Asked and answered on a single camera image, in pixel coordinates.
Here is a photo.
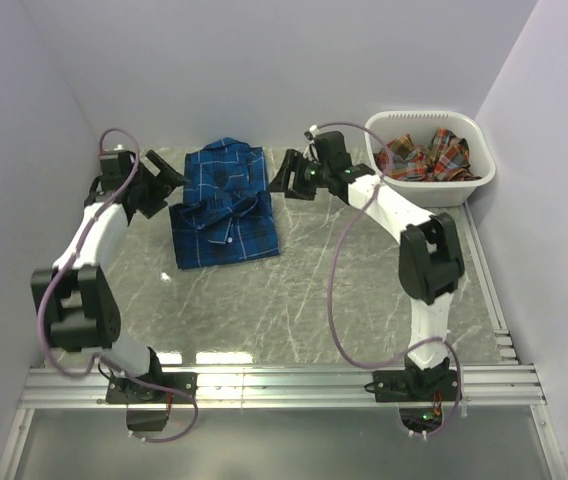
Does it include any blue plaid long sleeve shirt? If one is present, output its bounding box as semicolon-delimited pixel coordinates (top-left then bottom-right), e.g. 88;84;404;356
169;137;280;270

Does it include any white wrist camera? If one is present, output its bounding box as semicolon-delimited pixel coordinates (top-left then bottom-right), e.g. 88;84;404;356
304;125;321;144
99;149;136;192

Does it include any red plaid shirt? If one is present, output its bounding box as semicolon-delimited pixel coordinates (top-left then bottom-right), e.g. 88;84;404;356
374;128;480;182

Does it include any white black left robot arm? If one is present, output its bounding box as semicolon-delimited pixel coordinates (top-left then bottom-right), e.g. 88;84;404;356
30;149;188;402

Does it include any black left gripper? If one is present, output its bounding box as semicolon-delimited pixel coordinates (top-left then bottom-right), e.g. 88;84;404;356
128;150;188;218

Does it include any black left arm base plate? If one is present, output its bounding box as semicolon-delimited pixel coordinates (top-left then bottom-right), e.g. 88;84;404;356
105;372;198;405

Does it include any white plastic laundry basket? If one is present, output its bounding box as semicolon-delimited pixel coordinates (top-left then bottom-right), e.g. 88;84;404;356
365;111;496;207

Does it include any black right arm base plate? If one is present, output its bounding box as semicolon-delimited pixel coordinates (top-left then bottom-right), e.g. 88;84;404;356
364;369;460;403

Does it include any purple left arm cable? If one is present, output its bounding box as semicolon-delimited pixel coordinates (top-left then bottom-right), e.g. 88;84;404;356
36;127;199;444

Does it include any aluminium mounting rail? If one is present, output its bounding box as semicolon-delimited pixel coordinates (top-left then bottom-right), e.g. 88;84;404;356
18;364;546;410

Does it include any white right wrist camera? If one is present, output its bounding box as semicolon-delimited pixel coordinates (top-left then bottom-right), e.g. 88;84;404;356
304;125;321;144

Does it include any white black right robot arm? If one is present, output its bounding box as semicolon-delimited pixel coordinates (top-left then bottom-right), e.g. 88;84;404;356
268;131;465;400

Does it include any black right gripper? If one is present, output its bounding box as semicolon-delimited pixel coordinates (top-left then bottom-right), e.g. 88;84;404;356
266;150;330;202

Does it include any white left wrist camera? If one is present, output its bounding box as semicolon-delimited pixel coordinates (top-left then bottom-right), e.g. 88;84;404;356
99;149;136;192

